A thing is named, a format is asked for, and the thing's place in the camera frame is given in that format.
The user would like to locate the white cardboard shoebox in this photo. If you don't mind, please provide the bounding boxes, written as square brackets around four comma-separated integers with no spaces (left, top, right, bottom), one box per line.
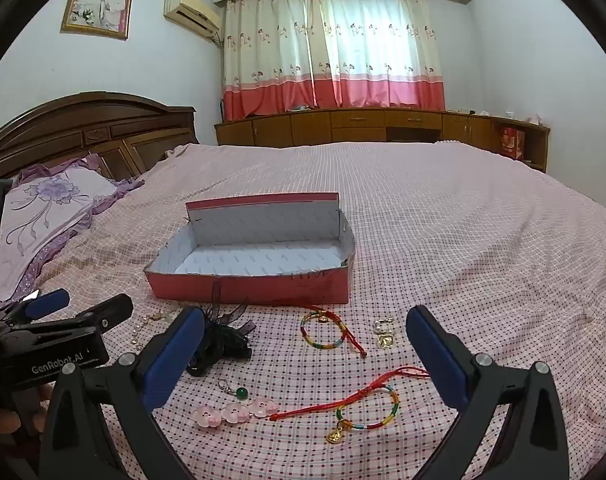
[144,192,356,306]

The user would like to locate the dark wooden headboard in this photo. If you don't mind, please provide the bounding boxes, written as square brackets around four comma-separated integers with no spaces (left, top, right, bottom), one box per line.
[0,91,200,186]

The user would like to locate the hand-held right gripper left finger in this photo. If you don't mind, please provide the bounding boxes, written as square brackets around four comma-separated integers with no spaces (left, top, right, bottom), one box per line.
[39,306,206,480]

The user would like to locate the rainbow bracelet with gold charm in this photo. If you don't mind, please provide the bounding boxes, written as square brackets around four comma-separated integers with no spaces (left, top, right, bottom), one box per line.
[269,366,430,446]

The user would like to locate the long wooden cabinet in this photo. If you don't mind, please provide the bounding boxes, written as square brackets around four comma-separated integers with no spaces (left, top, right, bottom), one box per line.
[214,108,551,175]

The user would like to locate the rainbow bracelet with red cord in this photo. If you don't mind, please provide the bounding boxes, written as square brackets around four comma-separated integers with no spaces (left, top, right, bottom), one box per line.
[299,304,369,359]

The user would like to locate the pink checked bedspread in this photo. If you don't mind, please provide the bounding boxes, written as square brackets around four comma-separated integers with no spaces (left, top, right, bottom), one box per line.
[0,141,606,480]

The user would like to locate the gold hair clip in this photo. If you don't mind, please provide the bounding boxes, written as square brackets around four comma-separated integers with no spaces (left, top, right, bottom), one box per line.
[192,396,279,428]

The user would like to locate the person's left hand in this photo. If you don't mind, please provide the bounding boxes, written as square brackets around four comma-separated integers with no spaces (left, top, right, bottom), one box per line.
[0,382,54,438]

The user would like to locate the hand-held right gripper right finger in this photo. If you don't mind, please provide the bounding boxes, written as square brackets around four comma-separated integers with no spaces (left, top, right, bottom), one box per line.
[405,305,569,480]

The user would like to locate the white air conditioner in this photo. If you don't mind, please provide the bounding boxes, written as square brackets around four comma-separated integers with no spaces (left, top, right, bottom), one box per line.
[163,0,223,38]

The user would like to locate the purple floral pillow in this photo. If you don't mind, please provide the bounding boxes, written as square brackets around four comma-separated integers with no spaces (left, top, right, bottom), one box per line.
[0,154,146,306]

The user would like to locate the cream and pink curtain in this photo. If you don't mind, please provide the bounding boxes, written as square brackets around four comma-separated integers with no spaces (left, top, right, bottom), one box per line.
[222,0,446,122]

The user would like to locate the black ribbon hair accessory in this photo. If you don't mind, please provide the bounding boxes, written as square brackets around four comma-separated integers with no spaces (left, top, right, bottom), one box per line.
[185,287,256,378]

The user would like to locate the green bead earring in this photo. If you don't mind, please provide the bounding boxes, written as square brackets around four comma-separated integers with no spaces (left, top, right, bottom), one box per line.
[217,379,250,401]

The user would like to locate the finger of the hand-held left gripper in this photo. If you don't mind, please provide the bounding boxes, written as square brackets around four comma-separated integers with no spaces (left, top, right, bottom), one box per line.
[0,287,71,331]
[8,293,134,356]

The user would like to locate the red gift box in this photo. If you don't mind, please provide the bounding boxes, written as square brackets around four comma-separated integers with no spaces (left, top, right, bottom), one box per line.
[500,126,526,161]

